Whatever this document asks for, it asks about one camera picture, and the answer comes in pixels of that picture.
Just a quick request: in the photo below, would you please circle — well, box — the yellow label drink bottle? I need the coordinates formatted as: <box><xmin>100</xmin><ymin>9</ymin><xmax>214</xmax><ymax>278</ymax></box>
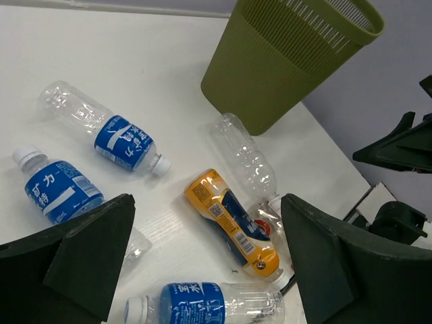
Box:
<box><xmin>184</xmin><ymin>169</ymin><xmax>293</xmax><ymax>290</ymax></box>

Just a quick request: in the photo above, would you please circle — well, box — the blue label bottle white cap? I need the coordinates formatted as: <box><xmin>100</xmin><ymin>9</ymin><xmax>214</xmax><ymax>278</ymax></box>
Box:
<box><xmin>11</xmin><ymin>144</ymin><xmax>153</xmax><ymax>267</ymax></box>

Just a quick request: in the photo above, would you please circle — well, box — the green plastic waste bin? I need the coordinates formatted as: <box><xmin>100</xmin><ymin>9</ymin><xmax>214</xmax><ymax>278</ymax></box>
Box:
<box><xmin>200</xmin><ymin>0</ymin><xmax>385</xmax><ymax>136</ymax></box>

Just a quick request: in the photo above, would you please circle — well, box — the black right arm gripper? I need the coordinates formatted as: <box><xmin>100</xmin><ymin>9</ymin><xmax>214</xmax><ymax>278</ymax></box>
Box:
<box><xmin>281</xmin><ymin>111</ymin><xmax>431</xmax><ymax>323</ymax></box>

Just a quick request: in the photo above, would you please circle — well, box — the clear bottle red cap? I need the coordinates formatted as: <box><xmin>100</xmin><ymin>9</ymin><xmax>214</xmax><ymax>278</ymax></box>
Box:
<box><xmin>254</xmin><ymin>204</ymin><xmax>285</xmax><ymax>237</ymax></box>

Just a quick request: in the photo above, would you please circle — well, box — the clear bottle without label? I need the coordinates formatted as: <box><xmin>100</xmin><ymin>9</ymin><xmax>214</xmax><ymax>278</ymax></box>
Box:
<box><xmin>209</xmin><ymin>113</ymin><xmax>281</xmax><ymax>213</ymax></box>

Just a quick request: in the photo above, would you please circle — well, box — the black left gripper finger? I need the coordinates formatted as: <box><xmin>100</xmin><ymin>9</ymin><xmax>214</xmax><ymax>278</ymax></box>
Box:
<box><xmin>1</xmin><ymin>194</ymin><xmax>136</xmax><ymax>323</ymax></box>

